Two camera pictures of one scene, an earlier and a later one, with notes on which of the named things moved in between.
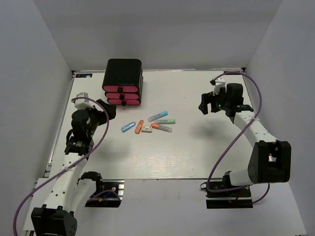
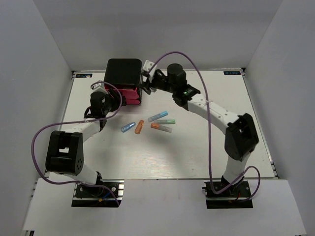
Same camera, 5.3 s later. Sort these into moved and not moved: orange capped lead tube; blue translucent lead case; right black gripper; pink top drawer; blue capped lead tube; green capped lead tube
Moved: right black gripper; pink top drawer
Not moved: blue translucent lead case; green capped lead tube; blue capped lead tube; orange capped lead tube
